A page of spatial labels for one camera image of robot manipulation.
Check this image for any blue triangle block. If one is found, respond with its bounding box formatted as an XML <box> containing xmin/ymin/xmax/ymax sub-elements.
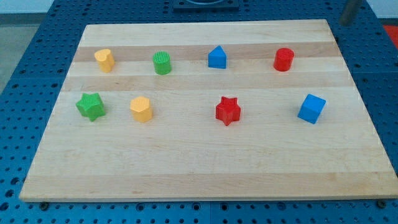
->
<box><xmin>208</xmin><ymin>45</ymin><xmax>227</xmax><ymax>69</ymax></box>

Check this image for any red star block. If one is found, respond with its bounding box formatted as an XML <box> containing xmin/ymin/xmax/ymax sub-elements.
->
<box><xmin>215</xmin><ymin>96</ymin><xmax>241</xmax><ymax>126</ymax></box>

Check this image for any light wooden board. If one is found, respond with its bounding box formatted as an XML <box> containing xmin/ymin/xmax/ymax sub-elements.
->
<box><xmin>19</xmin><ymin>19</ymin><xmax>397</xmax><ymax>202</ymax></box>

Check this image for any yellow hexagon block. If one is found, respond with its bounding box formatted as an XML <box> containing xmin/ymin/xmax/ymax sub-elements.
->
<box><xmin>130</xmin><ymin>96</ymin><xmax>153</xmax><ymax>123</ymax></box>

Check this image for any green cylinder block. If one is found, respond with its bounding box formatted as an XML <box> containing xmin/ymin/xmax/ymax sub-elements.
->
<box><xmin>152</xmin><ymin>51</ymin><xmax>172</xmax><ymax>75</ymax></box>

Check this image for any red cylinder block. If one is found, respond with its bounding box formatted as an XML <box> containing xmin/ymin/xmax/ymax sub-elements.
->
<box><xmin>273</xmin><ymin>48</ymin><xmax>295</xmax><ymax>72</ymax></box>

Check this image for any yellow heart block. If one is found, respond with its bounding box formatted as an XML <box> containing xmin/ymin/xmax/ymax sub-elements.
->
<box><xmin>94</xmin><ymin>49</ymin><xmax>115</xmax><ymax>73</ymax></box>

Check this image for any green star block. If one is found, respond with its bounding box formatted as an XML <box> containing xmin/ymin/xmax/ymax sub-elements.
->
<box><xmin>75</xmin><ymin>93</ymin><xmax>106</xmax><ymax>121</ymax></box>

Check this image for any blue cube block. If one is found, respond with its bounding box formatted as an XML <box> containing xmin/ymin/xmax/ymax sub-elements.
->
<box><xmin>297</xmin><ymin>94</ymin><xmax>326</xmax><ymax>124</ymax></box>

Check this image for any grey metal rod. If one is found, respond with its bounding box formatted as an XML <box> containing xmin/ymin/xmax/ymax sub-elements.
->
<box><xmin>338</xmin><ymin>0</ymin><xmax>363</xmax><ymax>26</ymax></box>

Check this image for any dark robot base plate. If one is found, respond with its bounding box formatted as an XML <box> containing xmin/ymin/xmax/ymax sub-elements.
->
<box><xmin>173</xmin><ymin>0</ymin><xmax>239</xmax><ymax>12</ymax></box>

